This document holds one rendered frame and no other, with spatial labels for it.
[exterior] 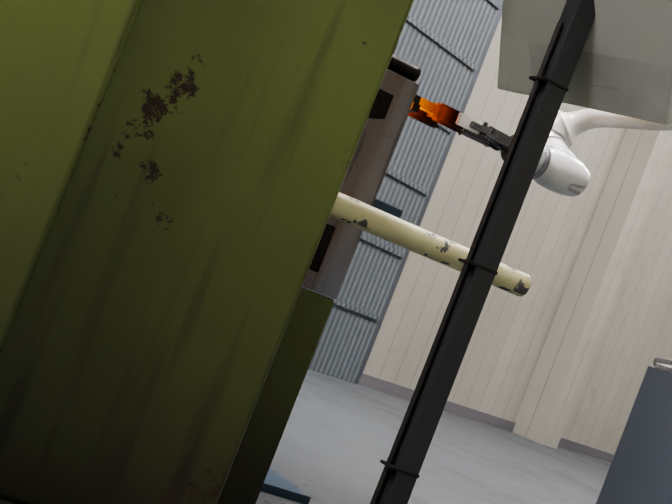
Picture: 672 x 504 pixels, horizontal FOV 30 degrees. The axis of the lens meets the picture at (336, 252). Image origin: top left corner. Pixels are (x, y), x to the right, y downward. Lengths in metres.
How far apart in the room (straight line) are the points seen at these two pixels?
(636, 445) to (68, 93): 1.84
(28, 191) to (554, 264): 8.52
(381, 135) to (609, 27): 0.53
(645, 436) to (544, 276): 6.95
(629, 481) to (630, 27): 1.41
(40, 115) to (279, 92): 0.41
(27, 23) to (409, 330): 7.14
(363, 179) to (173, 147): 0.55
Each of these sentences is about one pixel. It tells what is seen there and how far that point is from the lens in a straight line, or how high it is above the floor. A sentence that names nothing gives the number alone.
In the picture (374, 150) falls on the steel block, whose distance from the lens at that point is 2.40.
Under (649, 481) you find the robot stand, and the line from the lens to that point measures 3.15.
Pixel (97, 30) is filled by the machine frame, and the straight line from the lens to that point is 1.83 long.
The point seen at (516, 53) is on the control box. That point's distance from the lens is 2.21.
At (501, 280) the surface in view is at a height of 0.61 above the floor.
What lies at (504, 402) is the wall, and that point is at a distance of 10.15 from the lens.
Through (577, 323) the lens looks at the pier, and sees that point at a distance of 10.28.
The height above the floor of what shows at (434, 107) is 0.98.
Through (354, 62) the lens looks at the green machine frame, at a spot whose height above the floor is 0.84.
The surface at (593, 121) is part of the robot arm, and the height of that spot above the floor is 1.15.
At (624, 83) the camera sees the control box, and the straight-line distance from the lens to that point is 2.10.
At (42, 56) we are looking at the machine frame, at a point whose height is 0.63.
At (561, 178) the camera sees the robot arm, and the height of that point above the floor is 0.96.
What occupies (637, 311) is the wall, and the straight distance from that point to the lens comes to 11.65.
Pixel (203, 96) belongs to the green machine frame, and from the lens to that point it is 1.97.
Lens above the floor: 0.47
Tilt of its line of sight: 2 degrees up
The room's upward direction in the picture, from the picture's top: 21 degrees clockwise
